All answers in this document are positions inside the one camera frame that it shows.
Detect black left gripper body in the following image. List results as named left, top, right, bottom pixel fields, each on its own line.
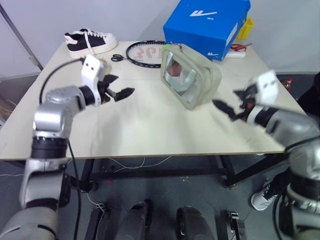
left=96, top=79, right=118, bottom=105

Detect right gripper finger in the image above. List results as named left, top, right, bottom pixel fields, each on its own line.
left=212, top=99, right=237, bottom=119
left=232, top=89, right=249, bottom=100

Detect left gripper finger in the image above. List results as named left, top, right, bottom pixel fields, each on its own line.
left=100, top=74, right=119, bottom=87
left=113, top=87, right=136, bottom=102

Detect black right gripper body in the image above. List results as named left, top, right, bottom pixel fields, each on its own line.
left=230, top=84, right=258, bottom=121

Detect transparent beige pouch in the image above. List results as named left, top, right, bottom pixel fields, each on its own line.
left=160, top=43, right=223, bottom=111

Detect clear tape roll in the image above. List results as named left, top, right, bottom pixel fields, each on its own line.
left=95, top=57, right=113, bottom=76

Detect black badminton racket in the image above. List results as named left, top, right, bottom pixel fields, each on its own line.
left=125, top=39, right=176, bottom=69

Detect white flat box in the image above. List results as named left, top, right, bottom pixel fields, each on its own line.
left=225, top=49, right=247, bottom=60

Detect black and white sneaker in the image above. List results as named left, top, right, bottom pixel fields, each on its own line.
left=63, top=28, right=119, bottom=59

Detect red capped bottle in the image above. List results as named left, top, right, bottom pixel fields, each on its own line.
left=281, top=77, right=294, bottom=95

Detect red scissors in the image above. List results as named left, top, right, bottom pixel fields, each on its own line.
left=230, top=42, right=254, bottom=52

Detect yellow plastic bin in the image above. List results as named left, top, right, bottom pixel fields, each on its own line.
left=235, top=16, right=257, bottom=40

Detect blue shoe box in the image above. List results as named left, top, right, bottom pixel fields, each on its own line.
left=162, top=0, right=252, bottom=62

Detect white person's sneaker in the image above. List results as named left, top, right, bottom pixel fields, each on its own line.
left=250, top=180, right=281, bottom=212

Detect grey metal pole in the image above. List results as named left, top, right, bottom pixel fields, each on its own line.
left=0, top=2, right=44, bottom=73

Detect black flat foot plate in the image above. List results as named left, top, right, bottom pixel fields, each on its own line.
left=219, top=209, right=245, bottom=240
left=84, top=204, right=111, bottom=240

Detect dark rounded shape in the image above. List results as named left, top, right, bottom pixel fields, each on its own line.
left=175, top=205, right=216, bottom=240
left=117, top=198, right=154, bottom=240

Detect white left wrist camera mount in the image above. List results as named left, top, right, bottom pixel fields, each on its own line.
left=80, top=55, right=105, bottom=89

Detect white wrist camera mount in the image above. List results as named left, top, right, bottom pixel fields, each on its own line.
left=249, top=69, right=280, bottom=106
left=80, top=55, right=105, bottom=89

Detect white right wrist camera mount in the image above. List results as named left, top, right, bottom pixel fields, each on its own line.
left=249, top=69, right=280, bottom=106

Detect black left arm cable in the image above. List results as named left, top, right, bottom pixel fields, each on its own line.
left=39, top=58, right=84, bottom=240

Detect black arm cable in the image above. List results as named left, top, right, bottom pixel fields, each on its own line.
left=284, top=135, right=320, bottom=154
left=39, top=58, right=84, bottom=240

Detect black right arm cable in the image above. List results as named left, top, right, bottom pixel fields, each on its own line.
left=284, top=135, right=320, bottom=154

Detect white floor cable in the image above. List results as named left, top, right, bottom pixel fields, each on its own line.
left=86, top=155, right=174, bottom=214

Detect black table frame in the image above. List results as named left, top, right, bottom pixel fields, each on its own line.
left=63, top=154, right=291, bottom=194

